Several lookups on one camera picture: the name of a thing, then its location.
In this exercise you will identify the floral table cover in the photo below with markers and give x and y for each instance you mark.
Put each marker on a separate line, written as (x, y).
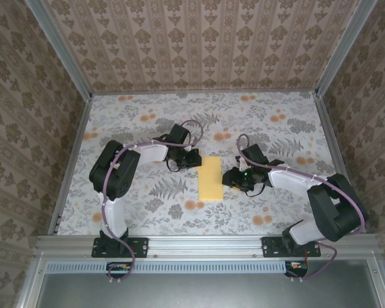
(131, 109)

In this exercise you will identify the black connector board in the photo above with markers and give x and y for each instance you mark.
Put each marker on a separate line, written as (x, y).
(296, 269)
(119, 269)

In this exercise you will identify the aluminium corner post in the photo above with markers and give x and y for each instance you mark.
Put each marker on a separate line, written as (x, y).
(59, 48)
(345, 48)

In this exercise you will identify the grey metal sheet panel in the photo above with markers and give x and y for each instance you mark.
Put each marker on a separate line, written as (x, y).
(205, 292)

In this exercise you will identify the aluminium lower frame bar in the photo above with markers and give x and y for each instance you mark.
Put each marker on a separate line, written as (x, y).
(29, 282)
(381, 282)

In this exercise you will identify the aluminium frame beam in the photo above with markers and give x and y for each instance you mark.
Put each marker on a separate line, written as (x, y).
(205, 245)

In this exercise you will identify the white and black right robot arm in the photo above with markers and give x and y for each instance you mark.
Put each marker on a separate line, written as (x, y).
(337, 208)

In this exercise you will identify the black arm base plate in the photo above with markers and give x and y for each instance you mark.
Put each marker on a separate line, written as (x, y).
(141, 247)
(271, 247)

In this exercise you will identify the yellow cloth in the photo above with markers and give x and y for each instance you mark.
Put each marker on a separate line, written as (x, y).
(211, 183)

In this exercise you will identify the aluminium table side rail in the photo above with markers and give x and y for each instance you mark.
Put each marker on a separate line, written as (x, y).
(71, 160)
(337, 141)

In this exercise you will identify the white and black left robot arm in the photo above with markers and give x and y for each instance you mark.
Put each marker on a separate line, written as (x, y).
(115, 173)

